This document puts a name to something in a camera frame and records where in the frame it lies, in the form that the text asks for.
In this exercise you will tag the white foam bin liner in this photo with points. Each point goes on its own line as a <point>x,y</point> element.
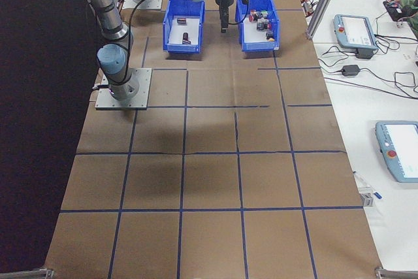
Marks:
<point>192,30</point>
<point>253,35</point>

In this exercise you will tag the camouflage sleeve forearm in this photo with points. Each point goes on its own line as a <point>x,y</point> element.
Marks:
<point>412,1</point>

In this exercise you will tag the black power adapter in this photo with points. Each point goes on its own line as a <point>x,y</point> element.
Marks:
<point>351,70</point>
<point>365,54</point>

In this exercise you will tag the grey blue teach pendant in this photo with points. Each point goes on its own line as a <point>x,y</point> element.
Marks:
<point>400,151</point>
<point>354,32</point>

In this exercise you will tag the aluminium frame profile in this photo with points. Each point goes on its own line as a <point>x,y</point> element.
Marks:
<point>36,273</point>
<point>396,273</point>

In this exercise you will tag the black frame cover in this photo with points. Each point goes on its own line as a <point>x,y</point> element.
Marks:
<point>32,96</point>

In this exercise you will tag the blue usb stick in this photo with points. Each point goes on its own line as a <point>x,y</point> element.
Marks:
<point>376,195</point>

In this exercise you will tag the blue plastic storage bin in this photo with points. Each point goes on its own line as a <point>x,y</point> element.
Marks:
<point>181,47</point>
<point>243,45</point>

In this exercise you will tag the small white grey box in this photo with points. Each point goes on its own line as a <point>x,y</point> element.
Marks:
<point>366,198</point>

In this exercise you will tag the red mushroom pushbutton switch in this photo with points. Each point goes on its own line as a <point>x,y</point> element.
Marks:
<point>251,18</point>

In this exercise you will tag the black red pushbutton switch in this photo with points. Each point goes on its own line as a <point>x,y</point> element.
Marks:
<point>253,12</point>

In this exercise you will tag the black clear contact block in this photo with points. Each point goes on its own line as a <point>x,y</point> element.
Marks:
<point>269,33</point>

